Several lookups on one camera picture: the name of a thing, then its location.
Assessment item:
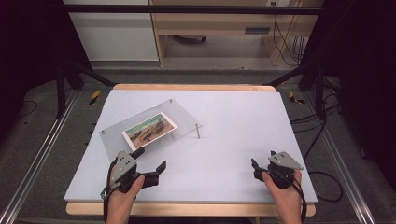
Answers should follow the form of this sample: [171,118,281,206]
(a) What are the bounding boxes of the light wooden desk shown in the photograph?
[148,0,325,67]

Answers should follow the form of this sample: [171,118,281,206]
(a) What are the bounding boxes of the person's right hand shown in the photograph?
[261,169,305,216]

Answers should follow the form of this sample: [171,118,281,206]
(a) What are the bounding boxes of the black curtain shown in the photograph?
[300,0,396,190]
[0,0,92,141]

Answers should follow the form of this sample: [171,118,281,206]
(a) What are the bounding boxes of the hand-held gripper cable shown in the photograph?
[274,170,308,224]
[100,158,119,223]

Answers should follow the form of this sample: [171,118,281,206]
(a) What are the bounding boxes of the person's left hand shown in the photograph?
[106,175,147,216]

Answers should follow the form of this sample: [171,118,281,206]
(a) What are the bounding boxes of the grey drawer handle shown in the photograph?
[244,27,272,35]

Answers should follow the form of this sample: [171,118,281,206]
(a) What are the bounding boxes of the thin black floor cable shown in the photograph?
[16,99,38,119]

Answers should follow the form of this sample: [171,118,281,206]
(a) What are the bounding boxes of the black floor cable bundle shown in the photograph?
[289,77,346,203]

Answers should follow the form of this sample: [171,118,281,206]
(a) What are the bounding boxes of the aluminium floor rail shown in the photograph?
[0,90,79,224]
[303,91,376,224]

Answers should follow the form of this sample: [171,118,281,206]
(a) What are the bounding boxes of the black hanging desk cables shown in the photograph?
[271,1,308,67]

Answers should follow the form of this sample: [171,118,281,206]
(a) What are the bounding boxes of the white foam board mat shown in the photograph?
[64,89,318,204]

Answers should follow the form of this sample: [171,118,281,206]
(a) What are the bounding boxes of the black horizontal frame bar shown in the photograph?
[62,4,325,16]

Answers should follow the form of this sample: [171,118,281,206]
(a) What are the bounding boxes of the white cabinet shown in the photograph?
[63,0,160,63]

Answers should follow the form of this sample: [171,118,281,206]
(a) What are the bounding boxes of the left hand-held gripper cable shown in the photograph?
[100,158,119,223]

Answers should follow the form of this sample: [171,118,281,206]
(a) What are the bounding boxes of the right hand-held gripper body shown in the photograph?
[267,151,304,190]

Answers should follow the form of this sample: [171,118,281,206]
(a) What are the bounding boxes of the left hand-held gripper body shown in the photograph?
[110,150,148,194]

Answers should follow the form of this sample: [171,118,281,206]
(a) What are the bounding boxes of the black metal stand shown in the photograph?
[263,59,329,121]
[55,59,117,119]

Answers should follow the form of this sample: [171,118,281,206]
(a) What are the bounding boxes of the clear acrylic photo frame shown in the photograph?
[99,98,203,161]

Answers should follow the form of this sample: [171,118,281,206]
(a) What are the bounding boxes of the wooden table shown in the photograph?
[65,83,317,218]

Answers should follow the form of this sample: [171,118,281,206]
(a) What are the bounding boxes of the right hand-held gripper cable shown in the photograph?
[274,170,308,224]

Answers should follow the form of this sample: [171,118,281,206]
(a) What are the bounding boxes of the painted boats picture card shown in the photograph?
[120,111,178,152]

